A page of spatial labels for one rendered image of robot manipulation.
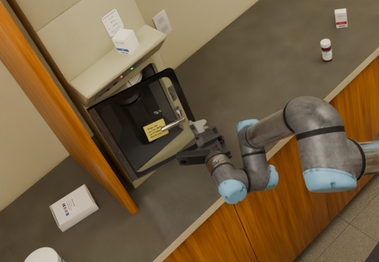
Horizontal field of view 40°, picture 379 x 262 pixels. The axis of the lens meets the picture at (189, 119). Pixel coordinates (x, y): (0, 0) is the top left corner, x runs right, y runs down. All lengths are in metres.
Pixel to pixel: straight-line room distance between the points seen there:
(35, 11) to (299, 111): 0.77
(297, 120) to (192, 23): 1.28
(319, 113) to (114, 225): 0.99
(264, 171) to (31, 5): 0.82
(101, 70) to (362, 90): 1.20
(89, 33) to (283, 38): 1.05
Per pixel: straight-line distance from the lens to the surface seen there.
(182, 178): 1.99
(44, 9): 1.56
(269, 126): 1.45
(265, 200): 2.18
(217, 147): 1.68
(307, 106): 1.28
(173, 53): 2.46
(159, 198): 1.97
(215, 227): 2.02
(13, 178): 2.29
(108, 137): 1.82
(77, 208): 2.06
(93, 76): 1.64
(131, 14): 1.71
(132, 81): 1.83
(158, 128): 1.86
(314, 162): 1.25
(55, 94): 1.56
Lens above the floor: 2.44
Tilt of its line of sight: 43 degrees down
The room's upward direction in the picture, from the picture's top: 24 degrees counter-clockwise
